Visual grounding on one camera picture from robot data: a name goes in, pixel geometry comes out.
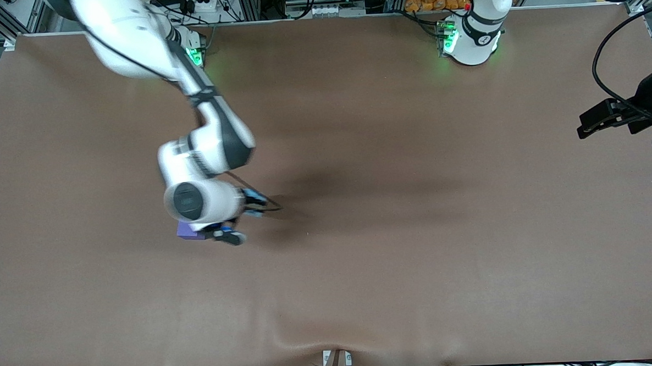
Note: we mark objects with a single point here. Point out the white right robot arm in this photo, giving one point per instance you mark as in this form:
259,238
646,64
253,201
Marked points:
219,201

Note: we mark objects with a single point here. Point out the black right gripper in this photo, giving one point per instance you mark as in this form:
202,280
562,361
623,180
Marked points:
252,200

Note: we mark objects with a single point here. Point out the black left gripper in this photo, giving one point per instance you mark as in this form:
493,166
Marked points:
645,98

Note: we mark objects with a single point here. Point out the white terminal strip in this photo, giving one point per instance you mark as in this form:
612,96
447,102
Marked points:
324,10

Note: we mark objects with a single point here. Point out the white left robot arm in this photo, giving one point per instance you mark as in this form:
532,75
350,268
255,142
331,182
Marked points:
477,47

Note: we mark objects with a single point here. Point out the white power strip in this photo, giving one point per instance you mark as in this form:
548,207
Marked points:
208,5

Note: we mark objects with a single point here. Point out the purple foam block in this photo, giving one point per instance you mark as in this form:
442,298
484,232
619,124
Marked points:
188,232

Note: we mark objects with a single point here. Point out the aluminium frame rack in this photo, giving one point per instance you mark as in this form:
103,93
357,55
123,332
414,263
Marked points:
246,2

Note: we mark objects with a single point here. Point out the brown table mat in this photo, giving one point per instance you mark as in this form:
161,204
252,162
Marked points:
417,267

